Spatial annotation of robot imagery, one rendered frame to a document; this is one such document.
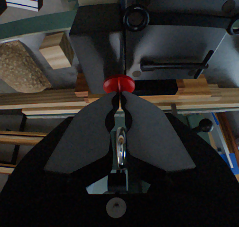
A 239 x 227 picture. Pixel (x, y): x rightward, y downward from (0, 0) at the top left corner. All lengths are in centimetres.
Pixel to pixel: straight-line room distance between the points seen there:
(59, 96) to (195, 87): 31
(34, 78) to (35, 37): 9
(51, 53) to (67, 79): 11
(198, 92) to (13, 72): 36
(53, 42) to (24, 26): 9
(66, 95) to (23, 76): 10
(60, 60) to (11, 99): 23
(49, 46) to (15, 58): 8
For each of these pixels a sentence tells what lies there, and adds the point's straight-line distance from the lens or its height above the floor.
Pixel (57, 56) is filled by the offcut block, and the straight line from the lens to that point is 24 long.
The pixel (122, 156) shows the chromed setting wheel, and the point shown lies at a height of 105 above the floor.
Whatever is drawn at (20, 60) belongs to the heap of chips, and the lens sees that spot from 29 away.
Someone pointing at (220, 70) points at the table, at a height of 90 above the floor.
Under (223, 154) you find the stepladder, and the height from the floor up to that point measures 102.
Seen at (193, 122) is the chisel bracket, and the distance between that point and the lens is 27.
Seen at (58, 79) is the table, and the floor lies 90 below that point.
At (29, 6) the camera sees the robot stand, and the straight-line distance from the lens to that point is 107.
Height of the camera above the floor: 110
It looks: 27 degrees down
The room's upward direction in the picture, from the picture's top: 179 degrees clockwise
